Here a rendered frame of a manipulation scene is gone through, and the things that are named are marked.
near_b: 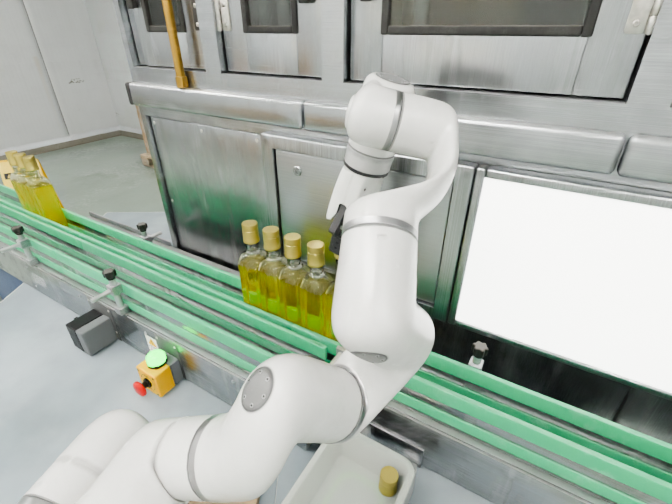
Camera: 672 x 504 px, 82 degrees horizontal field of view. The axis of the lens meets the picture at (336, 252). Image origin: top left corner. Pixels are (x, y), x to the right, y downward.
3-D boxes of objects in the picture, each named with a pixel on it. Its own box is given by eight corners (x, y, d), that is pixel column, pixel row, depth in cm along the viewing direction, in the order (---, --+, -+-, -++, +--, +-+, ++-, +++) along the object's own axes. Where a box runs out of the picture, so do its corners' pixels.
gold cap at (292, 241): (305, 253, 79) (304, 234, 77) (295, 261, 77) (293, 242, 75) (291, 249, 81) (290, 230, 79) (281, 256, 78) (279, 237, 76)
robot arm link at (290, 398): (255, 495, 45) (367, 500, 39) (156, 510, 34) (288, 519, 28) (263, 374, 51) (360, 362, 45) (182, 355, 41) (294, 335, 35)
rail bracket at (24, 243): (42, 264, 121) (24, 226, 114) (15, 275, 116) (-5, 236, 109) (35, 261, 123) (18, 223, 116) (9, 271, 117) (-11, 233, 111)
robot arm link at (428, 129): (334, 249, 46) (353, 113, 54) (436, 268, 48) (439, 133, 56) (350, 217, 38) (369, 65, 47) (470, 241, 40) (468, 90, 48)
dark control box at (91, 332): (119, 340, 110) (110, 317, 105) (91, 358, 104) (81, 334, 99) (102, 330, 113) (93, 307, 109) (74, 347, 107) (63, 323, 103)
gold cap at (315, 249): (328, 261, 77) (328, 242, 75) (318, 270, 74) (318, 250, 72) (313, 256, 78) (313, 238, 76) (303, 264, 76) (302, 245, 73)
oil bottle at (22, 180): (63, 229, 141) (32, 153, 127) (47, 235, 137) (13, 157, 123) (55, 225, 144) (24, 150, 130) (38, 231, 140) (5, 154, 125)
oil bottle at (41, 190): (72, 232, 139) (41, 155, 125) (55, 239, 135) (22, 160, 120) (63, 229, 141) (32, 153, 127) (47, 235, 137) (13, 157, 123)
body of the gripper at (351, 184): (363, 142, 66) (347, 198, 72) (332, 157, 58) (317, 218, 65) (401, 159, 63) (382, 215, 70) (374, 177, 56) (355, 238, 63)
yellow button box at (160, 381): (185, 379, 97) (178, 358, 94) (159, 401, 92) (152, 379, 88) (166, 368, 100) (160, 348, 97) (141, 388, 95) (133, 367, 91)
